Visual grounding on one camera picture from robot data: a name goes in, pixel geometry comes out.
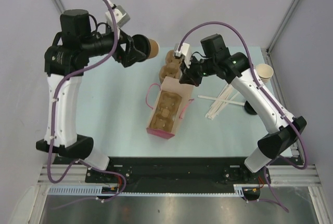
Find stack of brown paper cups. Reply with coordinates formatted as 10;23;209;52
255;63;274;84

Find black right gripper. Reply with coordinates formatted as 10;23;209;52
180;54;216;87

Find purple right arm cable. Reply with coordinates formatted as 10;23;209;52
179;21;309;212

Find single brown pulp cup carrier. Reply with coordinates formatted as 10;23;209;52
149;90;182;133

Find pink kraft paper bag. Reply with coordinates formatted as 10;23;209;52
146;77;194;139

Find white slotted cable duct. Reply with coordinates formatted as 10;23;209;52
48;186;244;197

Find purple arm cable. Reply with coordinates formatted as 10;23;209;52
179;21;309;212
46;0;127;209

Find right aluminium frame post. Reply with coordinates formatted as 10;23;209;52
266;0;302;54

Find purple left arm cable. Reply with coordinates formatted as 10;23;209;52
46;0;127;209

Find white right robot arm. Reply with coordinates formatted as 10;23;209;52
174;34;306;183

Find stack of black cup lids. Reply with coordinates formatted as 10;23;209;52
244;101;257;115

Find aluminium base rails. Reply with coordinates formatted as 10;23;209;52
51;164;321;187

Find single brown paper cup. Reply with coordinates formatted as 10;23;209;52
147;39;160;59

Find brown pulp cup carrier stack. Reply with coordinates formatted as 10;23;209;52
159;50;182;83

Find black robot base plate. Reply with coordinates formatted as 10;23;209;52
62;157;289;195

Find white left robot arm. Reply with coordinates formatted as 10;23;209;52
35;7;151;182

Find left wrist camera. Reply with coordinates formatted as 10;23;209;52
105;0;130;29

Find pile of white wrapped straws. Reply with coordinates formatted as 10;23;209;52
205;84;239;120

